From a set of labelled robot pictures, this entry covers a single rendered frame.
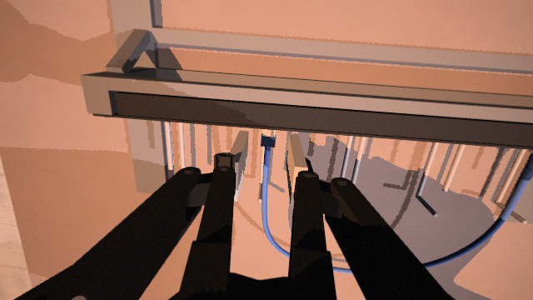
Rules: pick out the peach and blue cable plug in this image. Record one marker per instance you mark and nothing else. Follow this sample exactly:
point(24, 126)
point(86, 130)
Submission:
point(268, 138)

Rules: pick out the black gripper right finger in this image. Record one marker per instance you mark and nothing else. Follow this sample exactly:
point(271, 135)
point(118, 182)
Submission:
point(383, 266)

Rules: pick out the blue patch cord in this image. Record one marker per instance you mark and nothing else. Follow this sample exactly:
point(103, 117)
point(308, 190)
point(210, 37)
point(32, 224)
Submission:
point(526, 176)

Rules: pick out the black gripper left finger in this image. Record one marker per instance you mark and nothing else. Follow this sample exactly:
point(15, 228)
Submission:
point(122, 264)

